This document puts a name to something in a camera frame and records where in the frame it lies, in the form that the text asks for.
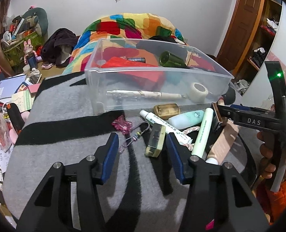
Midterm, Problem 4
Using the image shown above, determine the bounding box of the pink white braided cord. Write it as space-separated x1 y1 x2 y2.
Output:
180 125 202 150

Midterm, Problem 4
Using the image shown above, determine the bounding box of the yellow clear small box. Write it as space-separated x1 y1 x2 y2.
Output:
145 123 166 158

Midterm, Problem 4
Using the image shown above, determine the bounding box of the white bandage roll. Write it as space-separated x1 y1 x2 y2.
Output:
187 82 209 104

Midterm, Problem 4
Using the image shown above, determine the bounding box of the green glass jar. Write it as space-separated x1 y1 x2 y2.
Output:
159 51 189 69

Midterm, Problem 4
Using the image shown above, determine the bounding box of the red pouch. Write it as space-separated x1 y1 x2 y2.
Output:
101 57 166 91

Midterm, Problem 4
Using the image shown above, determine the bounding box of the blue card box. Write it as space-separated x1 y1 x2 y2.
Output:
211 103 227 132

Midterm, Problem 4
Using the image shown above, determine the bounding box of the right hand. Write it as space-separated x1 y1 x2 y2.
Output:
257 131 286 181

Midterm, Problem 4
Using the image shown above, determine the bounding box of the large pink cosmetic tube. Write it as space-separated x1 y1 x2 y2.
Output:
206 120 239 165

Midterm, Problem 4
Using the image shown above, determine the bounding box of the mint green tube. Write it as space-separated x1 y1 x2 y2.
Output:
191 108 214 158

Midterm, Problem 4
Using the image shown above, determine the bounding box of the grey black blanket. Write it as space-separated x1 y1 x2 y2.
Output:
3 72 188 231

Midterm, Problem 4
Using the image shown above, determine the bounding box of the wooden shelf unit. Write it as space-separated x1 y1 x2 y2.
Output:
233 0 282 81

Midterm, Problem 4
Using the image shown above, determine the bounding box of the light teal bottle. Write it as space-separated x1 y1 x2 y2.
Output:
167 110 204 129

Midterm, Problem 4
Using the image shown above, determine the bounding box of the white green-print tube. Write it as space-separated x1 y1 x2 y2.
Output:
139 109 194 146

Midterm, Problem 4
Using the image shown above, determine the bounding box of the gold tin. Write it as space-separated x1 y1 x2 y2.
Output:
153 103 181 120

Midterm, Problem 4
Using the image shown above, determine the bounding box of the brown wooden door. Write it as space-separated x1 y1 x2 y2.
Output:
217 0 265 76

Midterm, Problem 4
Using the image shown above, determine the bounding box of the white notebook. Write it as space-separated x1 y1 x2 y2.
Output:
0 73 27 100

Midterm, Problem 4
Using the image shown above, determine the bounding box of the black clothing on bed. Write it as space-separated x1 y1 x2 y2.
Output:
149 36 177 44

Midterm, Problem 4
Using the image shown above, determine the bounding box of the dark blue cylinder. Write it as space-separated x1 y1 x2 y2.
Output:
122 57 146 63

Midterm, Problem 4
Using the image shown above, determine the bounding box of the clear plastic storage box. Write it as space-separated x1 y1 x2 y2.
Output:
85 39 233 115

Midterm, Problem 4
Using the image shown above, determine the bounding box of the pink rabbit toy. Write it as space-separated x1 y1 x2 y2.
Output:
23 39 38 70

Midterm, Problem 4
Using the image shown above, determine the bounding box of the dark purple clothing pile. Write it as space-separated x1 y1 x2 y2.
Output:
41 28 78 67

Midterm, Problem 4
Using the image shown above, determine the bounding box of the green storage basket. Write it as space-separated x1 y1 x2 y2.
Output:
3 32 44 67

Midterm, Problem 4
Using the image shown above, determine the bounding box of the colourful patchwork duvet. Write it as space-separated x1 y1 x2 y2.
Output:
62 13 185 75

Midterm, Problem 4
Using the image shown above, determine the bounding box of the grey neck pillow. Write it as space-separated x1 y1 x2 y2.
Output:
22 7 49 36

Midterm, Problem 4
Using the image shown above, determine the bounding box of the pink butterfly keychain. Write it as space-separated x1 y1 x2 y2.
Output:
112 115 133 135

